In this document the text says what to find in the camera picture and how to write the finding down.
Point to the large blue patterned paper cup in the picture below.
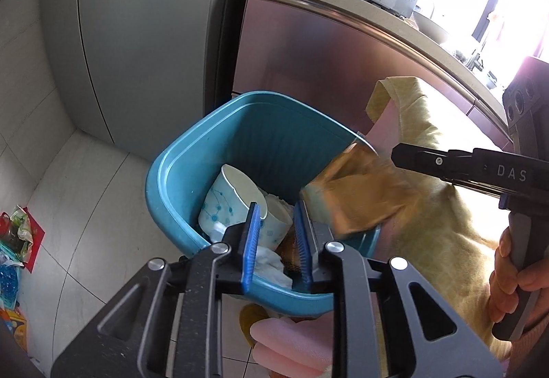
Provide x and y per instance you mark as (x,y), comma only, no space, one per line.
(227,206)

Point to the gold foil packet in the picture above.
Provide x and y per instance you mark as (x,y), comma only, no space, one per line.
(360,193)

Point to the brown kitchen cabinet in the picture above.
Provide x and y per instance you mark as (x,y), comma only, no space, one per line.
(309,52)

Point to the yellow patterned cloth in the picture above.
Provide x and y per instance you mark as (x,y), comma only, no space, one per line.
(454,223)

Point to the metal faucet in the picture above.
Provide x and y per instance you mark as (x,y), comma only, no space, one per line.
(476,56)

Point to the small blue patterned paper cup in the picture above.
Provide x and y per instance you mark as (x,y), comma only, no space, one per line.
(274,223)

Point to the pink slipper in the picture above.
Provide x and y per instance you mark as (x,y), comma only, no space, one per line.
(291,343)

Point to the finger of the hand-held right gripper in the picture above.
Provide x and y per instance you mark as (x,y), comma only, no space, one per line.
(433,161)

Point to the colourful small box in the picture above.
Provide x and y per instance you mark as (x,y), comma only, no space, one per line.
(13,324)

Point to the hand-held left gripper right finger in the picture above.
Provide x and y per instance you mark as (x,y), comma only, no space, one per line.
(302,249)

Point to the blue beaded bag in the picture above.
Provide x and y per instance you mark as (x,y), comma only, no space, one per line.
(8,277)

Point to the grey bowl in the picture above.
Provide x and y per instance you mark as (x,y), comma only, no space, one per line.
(431,27)

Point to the person's right hand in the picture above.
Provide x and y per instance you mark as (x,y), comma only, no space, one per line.
(502,275)

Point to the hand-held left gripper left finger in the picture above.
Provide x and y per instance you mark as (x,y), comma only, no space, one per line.
(253,249)

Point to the grey refrigerator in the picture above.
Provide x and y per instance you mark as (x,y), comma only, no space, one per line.
(150,39)

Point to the white paper towel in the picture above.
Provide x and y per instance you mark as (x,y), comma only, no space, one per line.
(268,268)

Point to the blue plastic trash bin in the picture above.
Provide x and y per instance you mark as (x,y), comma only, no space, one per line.
(266,133)

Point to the red and green wrapper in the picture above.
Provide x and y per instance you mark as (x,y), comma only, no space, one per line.
(23,228)

